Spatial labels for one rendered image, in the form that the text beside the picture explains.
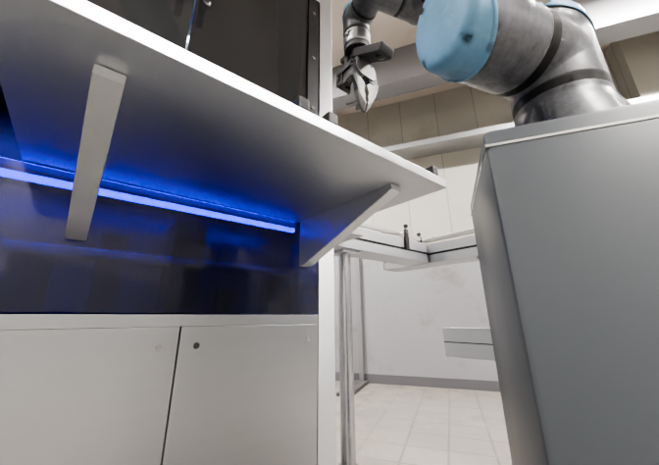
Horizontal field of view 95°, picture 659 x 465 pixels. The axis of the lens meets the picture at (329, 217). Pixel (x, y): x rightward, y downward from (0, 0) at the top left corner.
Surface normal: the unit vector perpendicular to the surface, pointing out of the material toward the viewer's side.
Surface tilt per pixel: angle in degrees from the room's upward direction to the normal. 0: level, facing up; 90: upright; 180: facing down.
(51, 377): 90
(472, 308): 90
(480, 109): 90
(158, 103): 180
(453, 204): 90
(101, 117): 160
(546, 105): 72
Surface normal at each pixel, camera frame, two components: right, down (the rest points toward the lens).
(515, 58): 0.17, 0.72
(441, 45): -0.94, 0.02
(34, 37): 0.00, 0.95
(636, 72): -0.35, -0.29
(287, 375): 0.63, -0.25
